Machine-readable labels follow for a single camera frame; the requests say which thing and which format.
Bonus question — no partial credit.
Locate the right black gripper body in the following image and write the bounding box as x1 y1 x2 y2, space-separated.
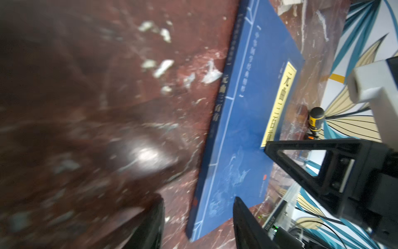
323 140 398 249

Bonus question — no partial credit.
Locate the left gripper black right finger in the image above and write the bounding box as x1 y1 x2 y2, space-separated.
233 197 277 249

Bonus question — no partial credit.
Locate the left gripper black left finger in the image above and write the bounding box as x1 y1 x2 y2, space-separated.
123 196 165 249

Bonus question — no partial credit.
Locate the blue book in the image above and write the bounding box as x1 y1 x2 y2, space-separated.
186 1 304 242

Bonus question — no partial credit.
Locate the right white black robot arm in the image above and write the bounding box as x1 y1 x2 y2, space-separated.
265 57 398 249

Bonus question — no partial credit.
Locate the yellow black screwdriver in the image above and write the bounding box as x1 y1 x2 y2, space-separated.
306 107 325 140

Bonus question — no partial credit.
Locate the front aluminium rail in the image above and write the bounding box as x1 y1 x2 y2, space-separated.
263 183 304 249

